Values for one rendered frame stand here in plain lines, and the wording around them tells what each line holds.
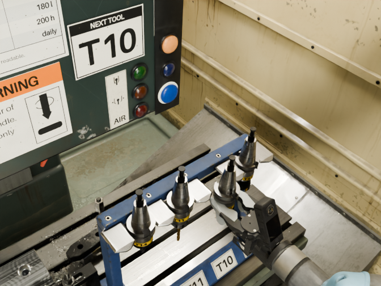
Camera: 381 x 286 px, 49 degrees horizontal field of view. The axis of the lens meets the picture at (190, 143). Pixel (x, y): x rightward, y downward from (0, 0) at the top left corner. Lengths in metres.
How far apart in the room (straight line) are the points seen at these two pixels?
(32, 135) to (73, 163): 1.46
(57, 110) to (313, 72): 0.97
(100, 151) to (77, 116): 1.48
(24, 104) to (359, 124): 1.03
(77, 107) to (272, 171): 1.17
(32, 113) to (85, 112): 0.07
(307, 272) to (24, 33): 0.71
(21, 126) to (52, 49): 0.10
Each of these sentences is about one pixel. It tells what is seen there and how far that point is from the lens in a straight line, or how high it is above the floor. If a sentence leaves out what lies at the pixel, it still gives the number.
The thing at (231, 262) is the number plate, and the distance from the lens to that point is 1.24.
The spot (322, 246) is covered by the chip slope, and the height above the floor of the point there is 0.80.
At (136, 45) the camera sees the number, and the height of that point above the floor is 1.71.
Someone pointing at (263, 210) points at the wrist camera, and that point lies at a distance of 0.91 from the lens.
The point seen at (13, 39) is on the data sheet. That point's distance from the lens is 0.46.
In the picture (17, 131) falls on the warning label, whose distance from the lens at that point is 0.52.
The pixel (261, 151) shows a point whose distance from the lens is 1.13.
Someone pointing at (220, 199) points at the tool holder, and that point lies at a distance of 1.00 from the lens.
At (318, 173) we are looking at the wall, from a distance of 1.53.
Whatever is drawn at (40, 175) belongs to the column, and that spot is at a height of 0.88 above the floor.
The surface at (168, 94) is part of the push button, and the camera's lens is 0.61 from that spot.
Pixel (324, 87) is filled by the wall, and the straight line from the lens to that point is 1.36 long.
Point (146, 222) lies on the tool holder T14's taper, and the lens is 0.91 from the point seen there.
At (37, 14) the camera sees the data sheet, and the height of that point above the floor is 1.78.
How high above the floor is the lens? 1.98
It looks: 43 degrees down
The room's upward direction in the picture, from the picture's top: 4 degrees clockwise
